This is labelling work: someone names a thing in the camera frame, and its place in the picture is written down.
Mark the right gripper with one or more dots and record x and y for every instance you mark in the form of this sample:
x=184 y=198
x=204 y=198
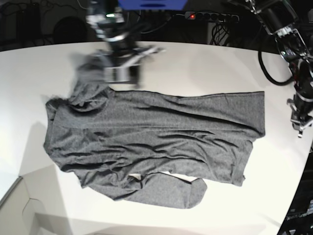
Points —
x=120 y=59

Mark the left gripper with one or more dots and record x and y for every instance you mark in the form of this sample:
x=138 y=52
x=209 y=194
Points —
x=300 y=114

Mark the grey t-shirt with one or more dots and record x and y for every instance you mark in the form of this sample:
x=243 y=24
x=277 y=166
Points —
x=149 y=147

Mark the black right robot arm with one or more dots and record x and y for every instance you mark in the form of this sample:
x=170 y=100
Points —
x=107 y=19

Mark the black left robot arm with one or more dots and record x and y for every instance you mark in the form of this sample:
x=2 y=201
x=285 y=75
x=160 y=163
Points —
x=279 y=20

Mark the blue box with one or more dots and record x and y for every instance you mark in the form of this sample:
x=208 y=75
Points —
x=152 y=4

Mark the white power strip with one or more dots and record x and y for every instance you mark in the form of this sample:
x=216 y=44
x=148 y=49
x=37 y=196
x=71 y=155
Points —
x=212 y=17

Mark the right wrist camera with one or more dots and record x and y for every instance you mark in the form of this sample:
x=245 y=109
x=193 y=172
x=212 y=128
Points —
x=121 y=75

